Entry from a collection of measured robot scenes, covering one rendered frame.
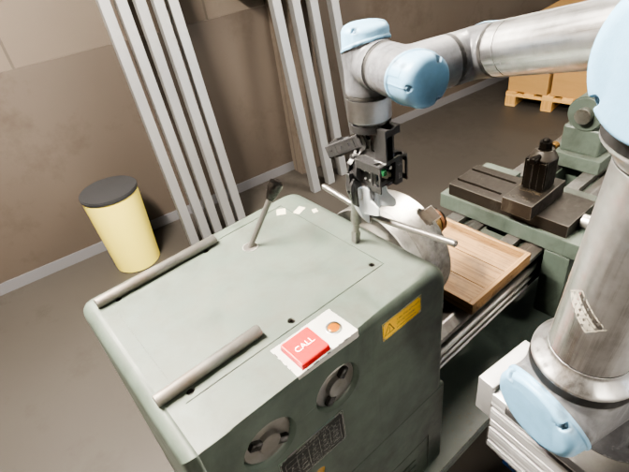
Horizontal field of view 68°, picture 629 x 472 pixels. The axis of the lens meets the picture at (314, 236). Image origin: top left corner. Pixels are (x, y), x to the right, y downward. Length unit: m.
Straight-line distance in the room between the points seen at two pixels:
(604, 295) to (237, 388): 0.53
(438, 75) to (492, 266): 0.95
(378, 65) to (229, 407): 0.55
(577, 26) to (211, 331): 0.70
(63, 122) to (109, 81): 0.38
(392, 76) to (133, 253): 2.75
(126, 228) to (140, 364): 2.31
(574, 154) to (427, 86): 1.50
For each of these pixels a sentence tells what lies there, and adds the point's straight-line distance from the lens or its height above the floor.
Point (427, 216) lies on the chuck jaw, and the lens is 1.17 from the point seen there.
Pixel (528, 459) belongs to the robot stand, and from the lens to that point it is 1.01.
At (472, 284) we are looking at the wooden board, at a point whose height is 0.88.
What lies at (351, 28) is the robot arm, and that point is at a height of 1.70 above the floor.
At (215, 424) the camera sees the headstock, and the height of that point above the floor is 1.26.
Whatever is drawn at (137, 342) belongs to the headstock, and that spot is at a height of 1.26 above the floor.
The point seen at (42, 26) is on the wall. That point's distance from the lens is 3.26.
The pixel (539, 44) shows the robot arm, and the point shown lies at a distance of 0.65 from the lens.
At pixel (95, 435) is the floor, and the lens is 2.54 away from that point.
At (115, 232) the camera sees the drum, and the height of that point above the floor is 0.34.
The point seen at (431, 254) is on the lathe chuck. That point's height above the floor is 1.15.
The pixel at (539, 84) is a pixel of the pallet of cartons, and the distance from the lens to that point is 4.93.
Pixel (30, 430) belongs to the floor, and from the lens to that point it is 2.76.
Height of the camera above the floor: 1.86
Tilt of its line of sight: 35 degrees down
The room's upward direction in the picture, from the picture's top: 9 degrees counter-clockwise
